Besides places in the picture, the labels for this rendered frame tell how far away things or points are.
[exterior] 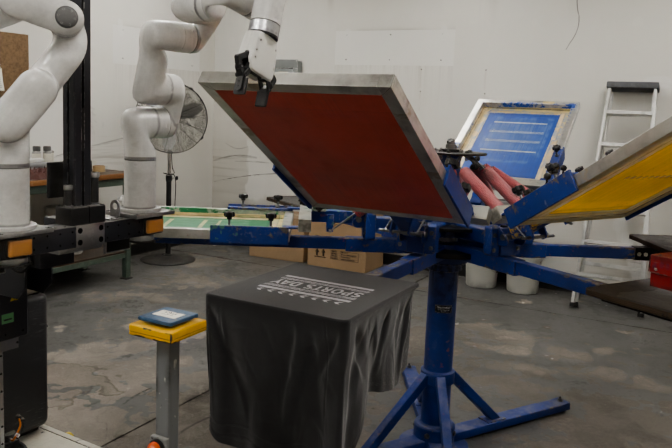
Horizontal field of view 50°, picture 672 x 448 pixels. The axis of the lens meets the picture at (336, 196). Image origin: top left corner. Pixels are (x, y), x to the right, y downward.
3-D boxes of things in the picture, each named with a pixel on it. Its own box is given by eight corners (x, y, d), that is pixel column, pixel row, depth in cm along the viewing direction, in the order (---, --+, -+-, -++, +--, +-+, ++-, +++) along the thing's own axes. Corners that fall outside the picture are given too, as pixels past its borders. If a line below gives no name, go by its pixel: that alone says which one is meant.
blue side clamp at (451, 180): (445, 185, 209) (451, 164, 211) (429, 184, 211) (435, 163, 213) (469, 228, 233) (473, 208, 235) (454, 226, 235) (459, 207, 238)
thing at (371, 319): (343, 479, 184) (350, 319, 179) (331, 475, 185) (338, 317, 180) (411, 415, 224) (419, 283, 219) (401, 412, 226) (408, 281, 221)
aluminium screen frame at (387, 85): (390, 87, 170) (395, 74, 172) (197, 82, 198) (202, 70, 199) (466, 224, 234) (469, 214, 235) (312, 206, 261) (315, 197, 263)
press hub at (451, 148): (461, 476, 292) (483, 145, 275) (374, 451, 310) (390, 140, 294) (488, 439, 326) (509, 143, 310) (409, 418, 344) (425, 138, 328)
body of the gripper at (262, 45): (262, 40, 179) (253, 83, 177) (239, 23, 170) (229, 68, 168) (287, 40, 175) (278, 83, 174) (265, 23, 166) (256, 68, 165)
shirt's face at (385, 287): (345, 322, 178) (345, 320, 178) (205, 294, 198) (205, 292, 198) (417, 284, 220) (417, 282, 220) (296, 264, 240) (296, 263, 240)
